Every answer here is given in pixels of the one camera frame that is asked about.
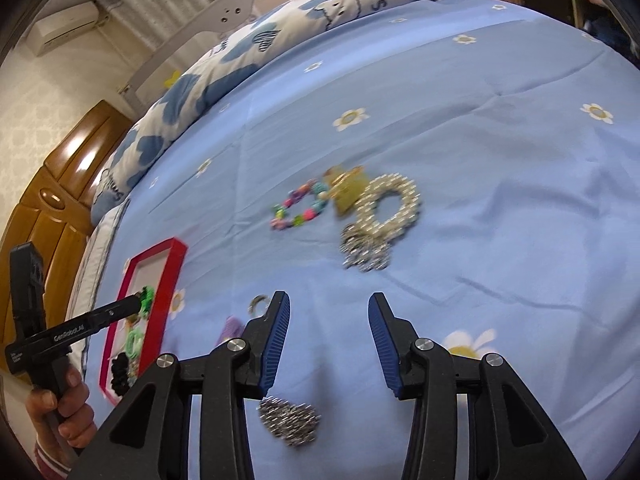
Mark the black velvet scrunchie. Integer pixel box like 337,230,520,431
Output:
111,352,130,398

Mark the red shallow jewelry tray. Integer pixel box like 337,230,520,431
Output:
99,237,188,404

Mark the person's left hand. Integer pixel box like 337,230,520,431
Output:
25,365,96,460

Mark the grey striped pillow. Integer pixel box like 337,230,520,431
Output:
65,198,132,376

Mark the wooden headboard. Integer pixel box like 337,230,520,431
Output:
1,100,132,346

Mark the silver rhinestone heart clip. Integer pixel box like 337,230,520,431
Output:
258,396,321,448

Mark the silver rhinestone bow clip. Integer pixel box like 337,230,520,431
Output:
340,223,390,272

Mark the blue floral bed sheet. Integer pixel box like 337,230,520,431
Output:
96,0,639,479

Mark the gold yellow hair clip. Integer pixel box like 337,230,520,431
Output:
323,166,370,217

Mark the white blue heart duvet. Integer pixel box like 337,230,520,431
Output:
90,0,419,224

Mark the green hair tie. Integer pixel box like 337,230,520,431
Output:
124,286,156,361

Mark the purple hair tie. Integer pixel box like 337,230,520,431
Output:
216,314,246,347

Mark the colourful bead bracelet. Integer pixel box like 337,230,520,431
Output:
269,179,332,232

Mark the white pearl bracelet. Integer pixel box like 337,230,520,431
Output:
342,172,422,247

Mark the white wall air conditioner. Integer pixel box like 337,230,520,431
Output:
25,2,99,56

